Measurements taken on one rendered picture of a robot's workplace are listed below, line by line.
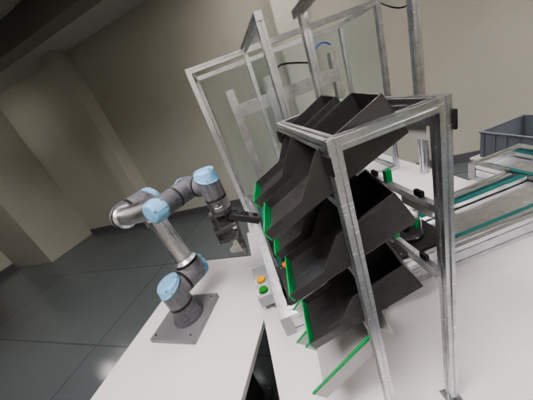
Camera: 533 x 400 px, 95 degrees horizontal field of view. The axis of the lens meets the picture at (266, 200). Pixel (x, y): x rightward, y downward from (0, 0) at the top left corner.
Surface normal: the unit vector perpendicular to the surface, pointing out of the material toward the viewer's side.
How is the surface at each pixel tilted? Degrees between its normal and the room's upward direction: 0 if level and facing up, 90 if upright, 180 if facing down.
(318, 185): 90
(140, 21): 90
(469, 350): 0
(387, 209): 90
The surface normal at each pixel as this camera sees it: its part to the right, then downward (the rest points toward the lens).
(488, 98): -0.24, 0.48
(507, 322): -0.33, -0.86
